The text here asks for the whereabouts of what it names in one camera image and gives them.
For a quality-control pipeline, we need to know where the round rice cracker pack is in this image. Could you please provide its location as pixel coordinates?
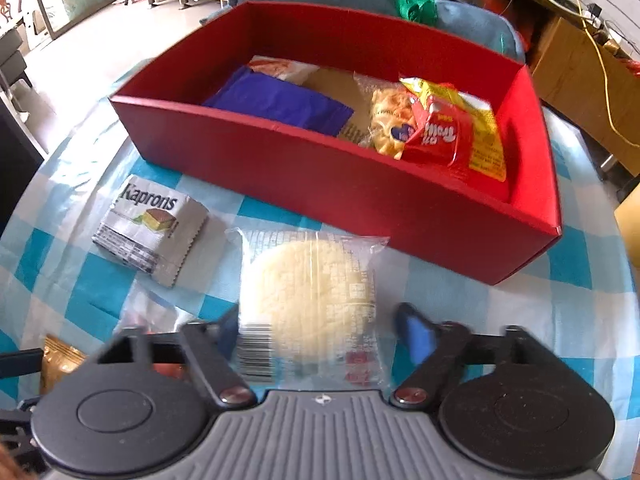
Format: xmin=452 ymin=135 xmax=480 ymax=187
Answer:
xmin=229 ymin=228 xmax=388 ymax=390

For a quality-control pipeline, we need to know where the white Kaprons wafer pack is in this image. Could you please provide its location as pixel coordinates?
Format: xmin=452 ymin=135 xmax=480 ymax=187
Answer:
xmin=92 ymin=174 xmax=208 ymax=287

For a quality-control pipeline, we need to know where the gold foil snack packet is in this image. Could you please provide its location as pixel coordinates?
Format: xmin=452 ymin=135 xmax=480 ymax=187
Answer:
xmin=40 ymin=334 xmax=85 ymax=394

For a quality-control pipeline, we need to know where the pink sausages vacuum pack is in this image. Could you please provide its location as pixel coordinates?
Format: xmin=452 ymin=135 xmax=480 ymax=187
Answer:
xmin=112 ymin=288 xmax=196 ymax=380

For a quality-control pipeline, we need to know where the green string bag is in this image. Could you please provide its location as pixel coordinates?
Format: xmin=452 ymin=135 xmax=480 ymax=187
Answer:
xmin=394 ymin=0 xmax=438 ymax=27

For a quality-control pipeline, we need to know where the purple snack packet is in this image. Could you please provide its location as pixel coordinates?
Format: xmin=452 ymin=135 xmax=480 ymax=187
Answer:
xmin=203 ymin=66 xmax=354 ymax=138

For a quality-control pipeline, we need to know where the red cardboard box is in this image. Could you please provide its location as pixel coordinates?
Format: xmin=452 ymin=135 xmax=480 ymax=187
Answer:
xmin=111 ymin=1 xmax=562 ymax=285

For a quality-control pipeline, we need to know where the red Trolli candy packet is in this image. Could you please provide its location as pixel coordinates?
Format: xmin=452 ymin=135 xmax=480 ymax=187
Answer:
xmin=401 ymin=96 xmax=473 ymax=169

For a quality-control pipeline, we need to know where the yellow corn puffs bag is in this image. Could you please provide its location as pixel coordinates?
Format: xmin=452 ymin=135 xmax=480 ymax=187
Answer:
xmin=352 ymin=71 xmax=508 ymax=183

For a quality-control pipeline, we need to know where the blue white checkered tablecloth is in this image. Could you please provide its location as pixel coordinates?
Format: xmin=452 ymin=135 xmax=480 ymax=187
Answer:
xmin=1 ymin=100 xmax=639 ymax=479

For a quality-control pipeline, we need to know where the white spicy strips snack bag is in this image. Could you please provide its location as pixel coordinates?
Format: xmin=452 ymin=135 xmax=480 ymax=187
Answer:
xmin=247 ymin=55 xmax=319 ymax=84

